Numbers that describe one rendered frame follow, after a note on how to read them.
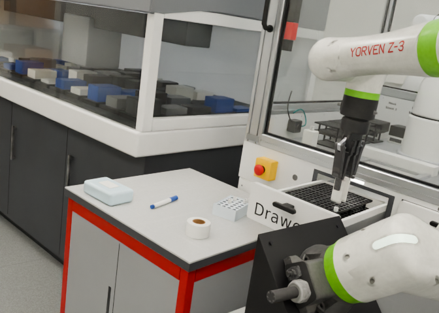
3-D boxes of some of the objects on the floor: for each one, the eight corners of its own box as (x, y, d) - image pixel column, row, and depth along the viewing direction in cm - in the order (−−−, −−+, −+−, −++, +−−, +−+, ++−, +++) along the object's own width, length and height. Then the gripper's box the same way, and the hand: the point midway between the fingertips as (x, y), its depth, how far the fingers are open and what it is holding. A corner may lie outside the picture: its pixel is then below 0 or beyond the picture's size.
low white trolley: (157, 497, 146) (189, 262, 128) (50, 378, 186) (64, 186, 168) (276, 407, 189) (313, 220, 170) (168, 325, 229) (189, 167, 210)
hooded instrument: (116, 335, 216) (162, -111, 174) (-46, 195, 336) (-41, -89, 294) (281, 265, 304) (338, -43, 262) (106, 174, 424) (127, -47, 381)
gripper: (357, 114, 142) (340, 193, 147) (330, 115, 131) (311, 200, 136) (381, 120, 137) (362, 202, 143) (355, 121, 126) (336, 210, 132)
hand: (340, 189), depth 139 cm, fingers closed
